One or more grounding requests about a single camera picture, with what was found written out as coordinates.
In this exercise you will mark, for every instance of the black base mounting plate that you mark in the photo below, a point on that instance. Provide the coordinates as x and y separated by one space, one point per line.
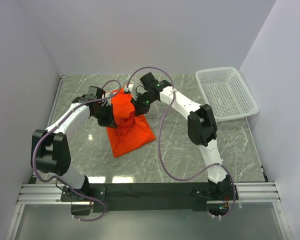
159 196

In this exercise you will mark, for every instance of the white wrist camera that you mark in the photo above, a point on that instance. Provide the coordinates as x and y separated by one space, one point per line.
131 89
109 95

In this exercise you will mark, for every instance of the white plastic mesh basket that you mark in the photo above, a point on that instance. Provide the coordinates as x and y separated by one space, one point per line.
226 92

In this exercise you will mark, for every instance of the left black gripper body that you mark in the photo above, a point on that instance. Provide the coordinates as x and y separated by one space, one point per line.
108 120

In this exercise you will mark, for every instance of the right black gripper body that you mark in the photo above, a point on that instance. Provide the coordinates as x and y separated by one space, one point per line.
139 109

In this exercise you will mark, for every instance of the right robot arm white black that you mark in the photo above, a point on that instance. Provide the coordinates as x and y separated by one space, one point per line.
201 126

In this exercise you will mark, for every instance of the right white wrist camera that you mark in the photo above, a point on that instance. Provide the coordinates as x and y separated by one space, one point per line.
131 89

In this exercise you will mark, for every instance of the aluminium rail frame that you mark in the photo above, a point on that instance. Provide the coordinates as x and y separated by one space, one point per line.
247 193

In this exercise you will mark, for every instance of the orange t shirt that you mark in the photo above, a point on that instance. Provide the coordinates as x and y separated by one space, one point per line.
132 132

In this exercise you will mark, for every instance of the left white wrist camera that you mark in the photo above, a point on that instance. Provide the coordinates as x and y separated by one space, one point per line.
109 95

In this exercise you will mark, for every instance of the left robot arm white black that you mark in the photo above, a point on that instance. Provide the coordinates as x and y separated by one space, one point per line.
50 151

